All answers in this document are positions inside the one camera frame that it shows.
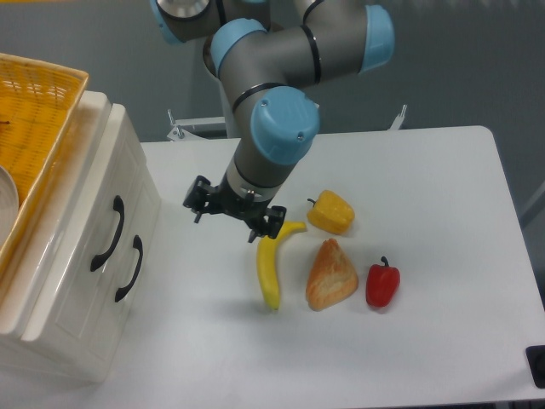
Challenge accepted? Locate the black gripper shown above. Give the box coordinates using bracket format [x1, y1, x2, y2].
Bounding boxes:
[183, 176, 286, 243]

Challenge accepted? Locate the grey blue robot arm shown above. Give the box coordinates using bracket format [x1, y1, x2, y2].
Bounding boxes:
[151, 1, 395, 239]

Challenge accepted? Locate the white drawer cabinet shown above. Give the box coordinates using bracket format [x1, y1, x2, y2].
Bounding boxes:
[1, 91, 161, 382]

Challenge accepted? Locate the yellow banana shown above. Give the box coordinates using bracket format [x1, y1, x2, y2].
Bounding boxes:
[256, 222, 307, 311]

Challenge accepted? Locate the yellow bell pepper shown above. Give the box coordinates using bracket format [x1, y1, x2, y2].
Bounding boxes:
[307, 190, 355, 235]

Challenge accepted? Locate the orange bread wedge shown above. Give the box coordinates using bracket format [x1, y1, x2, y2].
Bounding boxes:
[306, 238, 359, 311]

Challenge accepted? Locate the red bell pepper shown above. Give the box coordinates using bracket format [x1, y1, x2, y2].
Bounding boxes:
[365, 256, 400, 308]

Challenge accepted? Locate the yellow wicker basket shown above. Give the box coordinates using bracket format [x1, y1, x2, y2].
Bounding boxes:
[1, 54, 89, 268]

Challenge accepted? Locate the white plate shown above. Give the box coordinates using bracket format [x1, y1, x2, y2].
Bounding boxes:
[0, 167, 19, 245]

